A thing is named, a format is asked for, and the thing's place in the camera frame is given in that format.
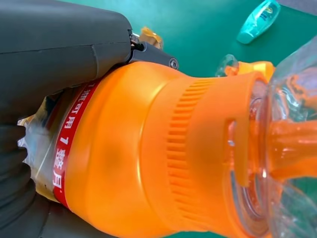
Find orange detergent bottle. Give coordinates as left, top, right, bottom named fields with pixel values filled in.
left=17, top=34, right=317, bottom=238

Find teal plastic bottle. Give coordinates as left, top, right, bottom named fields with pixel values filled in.
left=236, top=0, right=281, bottom=45

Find yellow plastic sheet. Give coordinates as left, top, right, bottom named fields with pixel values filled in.
left=140, top=27, right=164, bottom=50

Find green table mat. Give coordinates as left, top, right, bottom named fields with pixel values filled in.
left=62, top=0, right=317, bottom=238

